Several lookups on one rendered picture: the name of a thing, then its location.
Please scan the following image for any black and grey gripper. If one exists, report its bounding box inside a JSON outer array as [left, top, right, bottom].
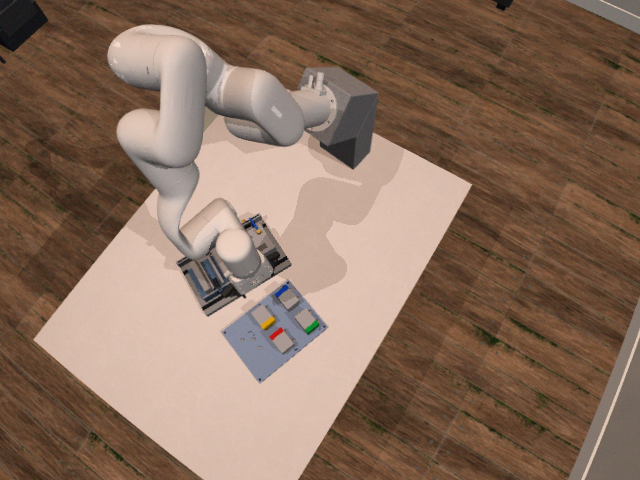
[[222, 250, 280, 299]]

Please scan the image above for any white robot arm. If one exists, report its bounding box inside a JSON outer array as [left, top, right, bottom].
[[107, 24, 338, 279]]

